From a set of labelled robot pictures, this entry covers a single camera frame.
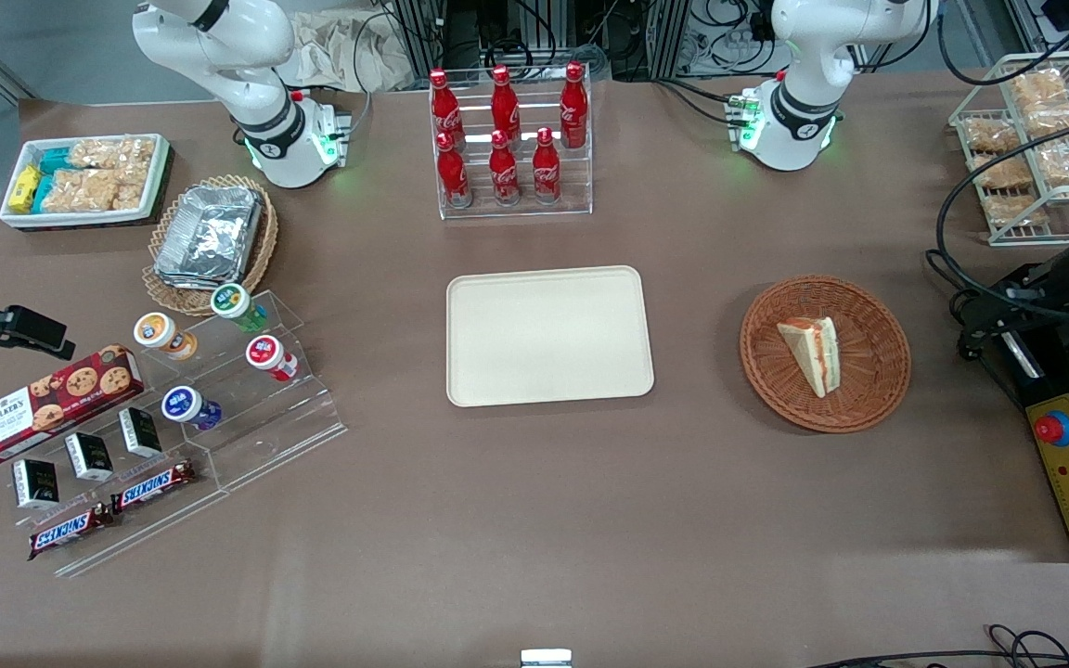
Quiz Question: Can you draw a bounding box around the red Walkers cookie box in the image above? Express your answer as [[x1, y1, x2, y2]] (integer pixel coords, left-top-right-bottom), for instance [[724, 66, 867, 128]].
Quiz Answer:
[[0, 344, 146, 465]]

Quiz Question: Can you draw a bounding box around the small black box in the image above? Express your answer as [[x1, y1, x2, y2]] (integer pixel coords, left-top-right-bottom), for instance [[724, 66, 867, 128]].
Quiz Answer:
[[13, 458, 61, 510], [65, 432, 115, 482], [119, 406, 163, 459]]

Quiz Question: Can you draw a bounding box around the clear acrylic stepped display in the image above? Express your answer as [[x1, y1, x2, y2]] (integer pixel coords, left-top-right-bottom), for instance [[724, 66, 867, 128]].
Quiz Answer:
[[0, 289, 348, 578]]

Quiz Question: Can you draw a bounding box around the black appliance base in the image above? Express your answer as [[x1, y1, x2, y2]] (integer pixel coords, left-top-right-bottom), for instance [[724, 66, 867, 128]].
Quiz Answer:
[[975, 264, 1069, 409]]

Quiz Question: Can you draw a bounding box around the orange yogurt bottle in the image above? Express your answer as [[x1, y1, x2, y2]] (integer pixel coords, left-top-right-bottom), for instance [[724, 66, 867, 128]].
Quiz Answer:
[[134, 313, 200, 363]]

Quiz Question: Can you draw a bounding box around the white rectangular snack bin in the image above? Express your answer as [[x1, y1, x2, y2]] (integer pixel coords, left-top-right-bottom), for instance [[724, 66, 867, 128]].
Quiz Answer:
[[0, 134, 171, 229]]

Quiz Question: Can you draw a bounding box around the green lid yogurt bottle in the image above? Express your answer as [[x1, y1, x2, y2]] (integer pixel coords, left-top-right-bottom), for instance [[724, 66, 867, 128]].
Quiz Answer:
[[211, 283, 269, 334]]

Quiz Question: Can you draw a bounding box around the light wicker basket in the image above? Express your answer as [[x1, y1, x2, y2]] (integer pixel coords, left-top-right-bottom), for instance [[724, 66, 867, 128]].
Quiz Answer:
[[142, 174, 278, 317]]

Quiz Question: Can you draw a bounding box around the thick black cable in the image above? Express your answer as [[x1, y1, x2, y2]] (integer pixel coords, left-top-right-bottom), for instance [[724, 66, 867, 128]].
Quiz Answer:
[[924, 139, 1069, 363]]

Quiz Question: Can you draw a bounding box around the Snickers bar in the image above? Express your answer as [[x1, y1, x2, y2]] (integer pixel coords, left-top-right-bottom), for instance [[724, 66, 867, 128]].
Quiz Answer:
[[111, 460, 197, 514], [29, 504, 116, 561]]

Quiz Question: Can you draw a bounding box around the aluminium equipment frame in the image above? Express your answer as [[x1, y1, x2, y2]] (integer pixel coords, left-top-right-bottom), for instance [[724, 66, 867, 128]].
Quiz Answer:
[[384, 0, 777, 84]]

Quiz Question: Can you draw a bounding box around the red lid yogurt bottle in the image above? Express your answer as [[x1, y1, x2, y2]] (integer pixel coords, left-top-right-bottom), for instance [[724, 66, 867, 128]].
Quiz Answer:
[[246, 335, 300, 383]]

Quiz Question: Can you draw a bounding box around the red cola bottle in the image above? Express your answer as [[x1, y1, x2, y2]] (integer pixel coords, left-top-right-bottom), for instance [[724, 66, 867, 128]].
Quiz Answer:
[[430, 70, 466, 151], [560, 62, 589, 150], [491, 65, 522, 140], [532, 127, 562, 205], [435, 132, 473, 209], [489, 130, 522, 207]]

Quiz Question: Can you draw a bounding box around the triangle sandwich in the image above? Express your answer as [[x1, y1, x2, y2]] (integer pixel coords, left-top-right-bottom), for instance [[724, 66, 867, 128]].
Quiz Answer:
[[777, 316, 841, 399]]

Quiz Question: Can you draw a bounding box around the white wire rack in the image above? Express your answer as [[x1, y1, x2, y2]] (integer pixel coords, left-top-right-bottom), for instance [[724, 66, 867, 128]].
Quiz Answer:
[[948, 50, 1069, 247]]

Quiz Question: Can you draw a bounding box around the black cable on table edge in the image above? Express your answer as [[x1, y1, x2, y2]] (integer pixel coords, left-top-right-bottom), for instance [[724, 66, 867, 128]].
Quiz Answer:
[[804, 624, 1069, 668]]

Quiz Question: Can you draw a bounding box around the yellow snack packet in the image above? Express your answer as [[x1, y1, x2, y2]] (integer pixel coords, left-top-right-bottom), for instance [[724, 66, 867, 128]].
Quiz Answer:
[[9, 165, 43, 213]]

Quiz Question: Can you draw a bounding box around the beige plastic tray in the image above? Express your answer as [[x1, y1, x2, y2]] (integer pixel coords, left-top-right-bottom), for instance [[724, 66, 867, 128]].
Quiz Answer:
[[445, 265, 655, 408]]

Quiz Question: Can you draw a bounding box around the silver metal bar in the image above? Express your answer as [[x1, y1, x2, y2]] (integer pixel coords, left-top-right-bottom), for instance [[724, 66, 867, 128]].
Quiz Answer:
[[997, 329, 1044, 382]]

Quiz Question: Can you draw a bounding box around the clear bag of crackers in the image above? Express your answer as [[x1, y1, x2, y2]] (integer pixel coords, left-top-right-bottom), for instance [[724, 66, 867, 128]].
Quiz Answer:
[[70, 138, 156, 173], [43, 170, 148, 213]]

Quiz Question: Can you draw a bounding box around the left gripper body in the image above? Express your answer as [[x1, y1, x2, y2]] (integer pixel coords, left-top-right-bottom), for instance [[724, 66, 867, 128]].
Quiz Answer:
[[1006, 229, 1069, 326]]

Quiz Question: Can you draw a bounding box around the blue lid yogurt bottle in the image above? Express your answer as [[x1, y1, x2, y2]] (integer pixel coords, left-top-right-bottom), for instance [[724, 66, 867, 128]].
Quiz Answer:
[[161, 386, 224, 432]]

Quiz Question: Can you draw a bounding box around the stack of foil containers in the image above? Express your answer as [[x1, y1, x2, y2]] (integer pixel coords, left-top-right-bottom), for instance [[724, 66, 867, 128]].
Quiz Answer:
[[153, 186, 264, 291]]

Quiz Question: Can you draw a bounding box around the crumpled brown paper bag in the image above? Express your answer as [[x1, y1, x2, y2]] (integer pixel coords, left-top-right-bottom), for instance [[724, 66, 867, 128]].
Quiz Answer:
[[291, 9, 417, 94]]

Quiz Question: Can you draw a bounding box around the clear acrylic bottle stand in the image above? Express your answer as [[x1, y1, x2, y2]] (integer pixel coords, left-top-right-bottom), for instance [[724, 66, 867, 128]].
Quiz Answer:
[[430, 65, 594, 221]]

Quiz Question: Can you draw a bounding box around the brown wicker basket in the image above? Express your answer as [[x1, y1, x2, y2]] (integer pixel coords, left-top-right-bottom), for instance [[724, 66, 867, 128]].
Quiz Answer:
[[740, 275, 912, 434]]

